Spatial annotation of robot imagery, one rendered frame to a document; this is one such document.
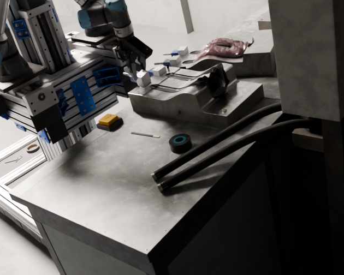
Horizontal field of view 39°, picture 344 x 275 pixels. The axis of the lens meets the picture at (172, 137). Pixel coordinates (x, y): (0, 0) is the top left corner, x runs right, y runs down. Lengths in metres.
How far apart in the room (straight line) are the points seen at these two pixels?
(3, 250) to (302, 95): 2.17
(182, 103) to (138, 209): 0.53
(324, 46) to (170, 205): 0.67
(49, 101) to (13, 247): 1.13
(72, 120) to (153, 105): 0.52
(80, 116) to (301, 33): 1.44
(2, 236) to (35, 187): 1.32
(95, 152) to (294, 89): 0.91
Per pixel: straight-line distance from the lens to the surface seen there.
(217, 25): 5.07
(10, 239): 3.08
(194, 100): 1.85
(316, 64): 1.21
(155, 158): 1.76
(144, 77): 2.08
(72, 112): 2.38
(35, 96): 2.12
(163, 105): 1.97
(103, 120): 2.04
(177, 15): 5.29
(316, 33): 1.18
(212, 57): 2.21
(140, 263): 1.50
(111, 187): 1.69
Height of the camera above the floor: 1.74
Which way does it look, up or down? 30 degrees down
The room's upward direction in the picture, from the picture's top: 15 degrees counter-clockwise
